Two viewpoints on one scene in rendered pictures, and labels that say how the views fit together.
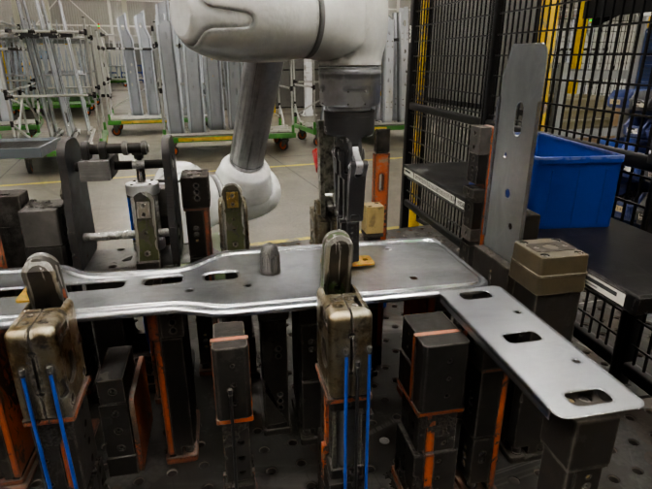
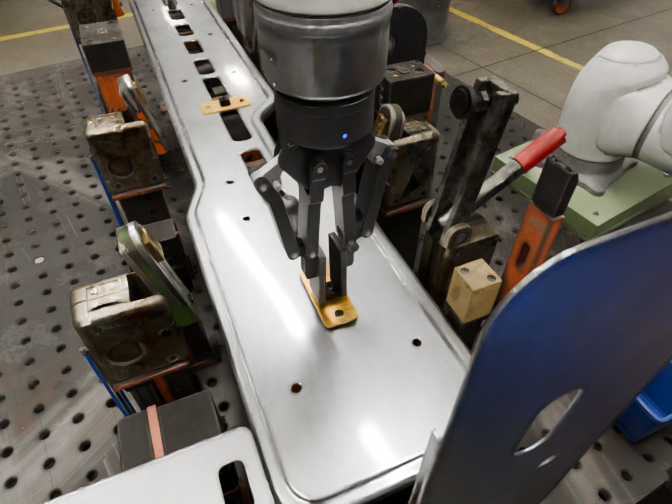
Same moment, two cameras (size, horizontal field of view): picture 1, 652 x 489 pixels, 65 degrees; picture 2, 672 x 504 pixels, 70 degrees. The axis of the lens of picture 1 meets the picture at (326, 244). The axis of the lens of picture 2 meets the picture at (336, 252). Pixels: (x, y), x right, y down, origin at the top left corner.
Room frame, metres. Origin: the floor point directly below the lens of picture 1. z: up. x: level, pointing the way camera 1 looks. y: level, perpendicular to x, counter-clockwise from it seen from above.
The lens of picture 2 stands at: (0.71, -0.37, 1.41)
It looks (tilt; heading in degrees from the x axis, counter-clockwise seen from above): 45 degrees down; 78
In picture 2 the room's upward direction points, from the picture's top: straight up
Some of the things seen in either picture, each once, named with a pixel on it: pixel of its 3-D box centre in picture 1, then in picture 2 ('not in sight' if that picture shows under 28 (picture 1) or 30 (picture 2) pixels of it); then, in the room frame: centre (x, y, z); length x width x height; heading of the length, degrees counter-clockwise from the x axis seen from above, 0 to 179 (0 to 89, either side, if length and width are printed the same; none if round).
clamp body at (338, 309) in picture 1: (341, 415); (159, 380); (0.56, -0.02, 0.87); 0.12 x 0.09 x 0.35; 12
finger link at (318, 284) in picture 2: (349, 241); (317, 272); (0.76, -0.04, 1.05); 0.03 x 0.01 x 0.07; 102
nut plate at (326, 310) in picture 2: (347, 259); (327, 291); (0.77, -0.04, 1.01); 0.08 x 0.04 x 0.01; 102
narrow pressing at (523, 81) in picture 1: (510, 157); (511, 471); (0.82, -0.30, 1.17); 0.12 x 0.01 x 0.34; 12
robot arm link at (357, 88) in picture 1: (349, 88); (323, 41); (0.77, -0.03, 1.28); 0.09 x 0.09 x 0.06
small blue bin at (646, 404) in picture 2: not in sight; (640, 393); (1.24, -0.11, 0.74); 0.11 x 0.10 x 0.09; 102
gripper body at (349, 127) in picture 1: (348, 139); (325, 134); (0.77, -0.03, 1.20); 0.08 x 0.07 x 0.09; 12
